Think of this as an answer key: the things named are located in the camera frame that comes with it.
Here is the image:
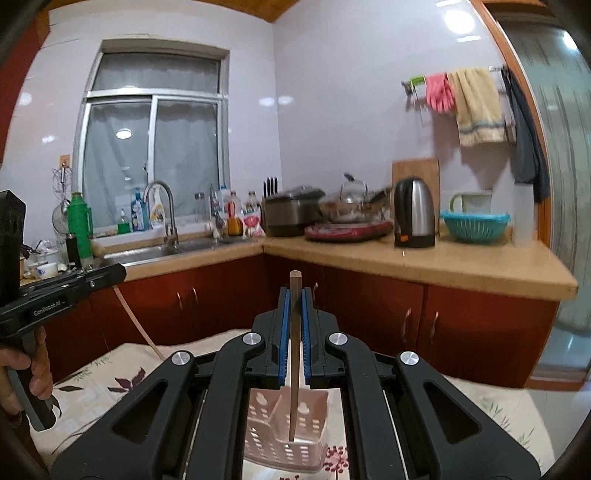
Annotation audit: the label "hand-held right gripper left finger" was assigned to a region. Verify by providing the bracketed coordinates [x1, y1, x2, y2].
[51, 286, 296, 480]

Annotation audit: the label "wooden cutting board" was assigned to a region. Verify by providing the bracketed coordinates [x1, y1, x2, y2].
[392, 158, 441, 236]

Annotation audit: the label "hanging strainer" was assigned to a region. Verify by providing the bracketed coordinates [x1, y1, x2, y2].
[51, 198, 72, 236]

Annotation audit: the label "red kitchen cabinet unit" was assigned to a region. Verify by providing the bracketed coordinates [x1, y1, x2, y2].
[18, 233, 580, 391]

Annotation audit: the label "wok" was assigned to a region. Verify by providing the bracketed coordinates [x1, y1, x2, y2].
[318, 187, 393, 222]

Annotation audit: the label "steel stovetop kettle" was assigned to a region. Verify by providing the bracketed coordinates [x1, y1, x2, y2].
[339, 173, 370, 204]

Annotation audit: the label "sliding window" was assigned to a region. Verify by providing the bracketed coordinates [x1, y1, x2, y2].
[76, 39, 232, 232]

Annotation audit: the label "red induction cooker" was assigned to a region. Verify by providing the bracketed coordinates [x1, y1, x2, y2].
[304, 219, 395, 243]

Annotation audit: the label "green and white container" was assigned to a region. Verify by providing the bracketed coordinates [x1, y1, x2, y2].
[450, 189, 494, 215]

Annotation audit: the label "wall towel rack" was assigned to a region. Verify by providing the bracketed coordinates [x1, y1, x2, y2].
[401, 65, 509, 100]

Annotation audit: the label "wooden chopstick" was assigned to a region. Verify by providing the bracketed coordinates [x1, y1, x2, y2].
[113, 284, 164, 361]
[288, 270, 303, 442]

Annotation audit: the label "steel faucet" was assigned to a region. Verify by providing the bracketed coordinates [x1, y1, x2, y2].
[143, 181, 181, 250]

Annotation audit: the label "cooking oil bottle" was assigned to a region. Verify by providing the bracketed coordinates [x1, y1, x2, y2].
[227, 191, 244, 237]

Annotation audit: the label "glass sliding door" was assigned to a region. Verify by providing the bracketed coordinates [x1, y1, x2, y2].
[499, 14, 591, 384]

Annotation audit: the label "white patterned bowl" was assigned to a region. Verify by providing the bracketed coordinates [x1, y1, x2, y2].
[28, 261, 61, 280]

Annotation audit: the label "dark hanging cloth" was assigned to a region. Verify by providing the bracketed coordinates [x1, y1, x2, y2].
[501, 67, 551, 204]

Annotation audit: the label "pink plastic utensil holder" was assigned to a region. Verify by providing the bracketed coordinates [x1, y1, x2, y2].
[242, 387, 329, 474]

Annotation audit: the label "floral tablecloth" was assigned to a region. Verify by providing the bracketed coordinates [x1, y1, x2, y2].
[28, 328, 555, 480]

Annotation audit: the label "steel electric kettle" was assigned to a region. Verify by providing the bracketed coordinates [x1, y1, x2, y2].
[392, 176, 437, 249]

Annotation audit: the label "pink rubber gloves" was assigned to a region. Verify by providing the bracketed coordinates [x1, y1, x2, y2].
[425, 71, 457, 114]

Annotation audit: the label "white spray bottle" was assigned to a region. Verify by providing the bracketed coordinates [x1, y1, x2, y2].
[148, 185, 167, 228]

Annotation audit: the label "person's left hand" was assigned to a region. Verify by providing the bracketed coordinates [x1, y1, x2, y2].
[0, 325, 52, 418]

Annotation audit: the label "blue detergent bottle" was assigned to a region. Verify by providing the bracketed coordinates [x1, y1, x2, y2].
[130, 187, 151, 232]

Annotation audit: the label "hanging wire whisk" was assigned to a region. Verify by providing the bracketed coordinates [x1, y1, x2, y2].
[53, 166, 75, 199]

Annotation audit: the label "black flask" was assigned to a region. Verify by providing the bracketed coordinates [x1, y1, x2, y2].
[65, 233, 83, 271]

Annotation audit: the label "grey rice cooker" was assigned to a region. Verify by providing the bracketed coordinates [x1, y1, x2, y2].
[262, 185, 326, 238]

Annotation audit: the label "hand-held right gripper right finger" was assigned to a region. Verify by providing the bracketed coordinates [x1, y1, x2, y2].
[300, 286, 541, 480]

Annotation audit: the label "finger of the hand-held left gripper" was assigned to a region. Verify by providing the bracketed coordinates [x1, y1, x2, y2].
[64, 264, 127, 302]

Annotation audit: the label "yellow towel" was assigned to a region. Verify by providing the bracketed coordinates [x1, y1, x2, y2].
[447, 68, 509, 148]

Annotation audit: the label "teal plastic basket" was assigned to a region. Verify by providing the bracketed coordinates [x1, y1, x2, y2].
[440, 210, 512, 243]

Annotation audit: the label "pink snack packet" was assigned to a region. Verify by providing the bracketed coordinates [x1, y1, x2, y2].
[242, 212, 266, 240]

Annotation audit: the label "green thermos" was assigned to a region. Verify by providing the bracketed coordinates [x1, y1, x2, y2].
[67, 191, 95, 268]

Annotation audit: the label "steel sink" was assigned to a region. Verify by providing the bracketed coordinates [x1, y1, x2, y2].
[92, 235, 259, 268]

